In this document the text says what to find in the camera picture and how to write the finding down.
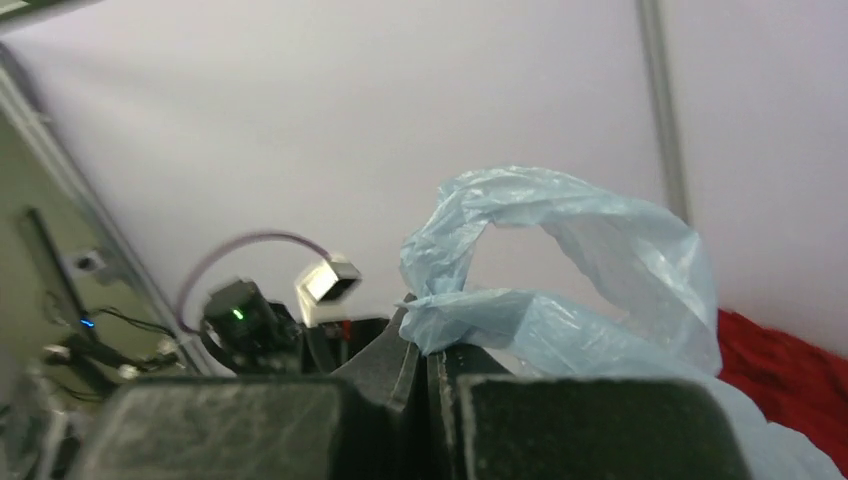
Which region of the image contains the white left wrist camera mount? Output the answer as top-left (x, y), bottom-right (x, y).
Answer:
top-left (294, 256), bottom-right (362, 328)

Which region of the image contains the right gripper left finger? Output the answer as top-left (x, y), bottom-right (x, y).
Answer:
top-left (68, 310), bottom-right (421, 479)

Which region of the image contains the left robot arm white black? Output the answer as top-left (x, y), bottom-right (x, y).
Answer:
top-left (199, 279), bottom-right (389, 375)

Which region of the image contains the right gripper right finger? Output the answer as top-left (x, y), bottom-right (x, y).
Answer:
top-left (427, 345), bottom-right (752, 479)

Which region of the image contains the red crumpled cloth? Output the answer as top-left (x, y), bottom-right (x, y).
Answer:
top-left (718, 310), bottom-right (847, 473)

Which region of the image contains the aluminium frame post left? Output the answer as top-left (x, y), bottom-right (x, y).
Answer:
top-left (635, 0), bottom-right (691, 224)

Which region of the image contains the light blue plastic trash bag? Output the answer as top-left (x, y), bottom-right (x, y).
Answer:
top-left (400, 166), bottom-right (840, 479)

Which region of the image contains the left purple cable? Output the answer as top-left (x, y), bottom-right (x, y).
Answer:
top-left (173, 229), bottom-right (333, 336)

